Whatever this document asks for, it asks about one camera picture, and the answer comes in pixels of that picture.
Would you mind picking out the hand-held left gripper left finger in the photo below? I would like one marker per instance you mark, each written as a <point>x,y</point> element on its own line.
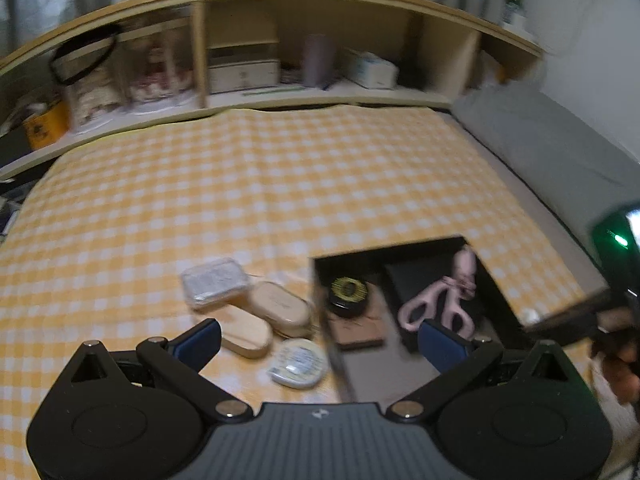
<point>199,344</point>

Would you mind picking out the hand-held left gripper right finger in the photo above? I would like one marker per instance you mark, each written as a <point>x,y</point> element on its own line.
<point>440,347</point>

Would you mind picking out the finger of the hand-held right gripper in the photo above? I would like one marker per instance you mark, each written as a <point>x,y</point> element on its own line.
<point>575,325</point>

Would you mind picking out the small black box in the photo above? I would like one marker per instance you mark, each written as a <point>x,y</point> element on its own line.
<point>400,285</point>

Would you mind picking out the black round jar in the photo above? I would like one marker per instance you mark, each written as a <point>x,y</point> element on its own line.
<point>349,294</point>

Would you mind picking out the white mini drawer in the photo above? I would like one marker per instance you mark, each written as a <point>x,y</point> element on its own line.
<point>242,70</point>

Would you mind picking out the clear plastic case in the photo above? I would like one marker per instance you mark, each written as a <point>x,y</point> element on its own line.
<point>215,282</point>

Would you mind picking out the yellow box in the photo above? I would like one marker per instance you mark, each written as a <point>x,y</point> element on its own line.
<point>45,127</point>

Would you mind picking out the tissue box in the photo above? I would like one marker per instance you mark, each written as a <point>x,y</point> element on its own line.
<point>372,71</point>

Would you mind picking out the carved wooden block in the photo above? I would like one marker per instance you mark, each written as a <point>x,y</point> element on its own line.
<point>360,332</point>

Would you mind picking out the round white compact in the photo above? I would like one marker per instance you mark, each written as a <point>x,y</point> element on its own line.
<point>297,362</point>

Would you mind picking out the person's right hand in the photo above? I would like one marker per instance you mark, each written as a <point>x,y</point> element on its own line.
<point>622,370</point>

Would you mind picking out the yellow checked blanket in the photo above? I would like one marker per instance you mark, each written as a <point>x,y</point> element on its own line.
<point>200,185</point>

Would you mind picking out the clear doll display case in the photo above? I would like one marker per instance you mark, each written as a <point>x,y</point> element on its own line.
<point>157,75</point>

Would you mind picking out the pink scissors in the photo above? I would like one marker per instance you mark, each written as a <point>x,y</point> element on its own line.
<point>425,302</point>

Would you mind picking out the purple container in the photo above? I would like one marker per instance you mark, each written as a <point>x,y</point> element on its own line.
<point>318,60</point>

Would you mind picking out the beige oval case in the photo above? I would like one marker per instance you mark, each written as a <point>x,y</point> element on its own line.
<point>245,332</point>
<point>280,307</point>

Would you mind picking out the grey pillow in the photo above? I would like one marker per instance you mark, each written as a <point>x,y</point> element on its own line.
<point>540,145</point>

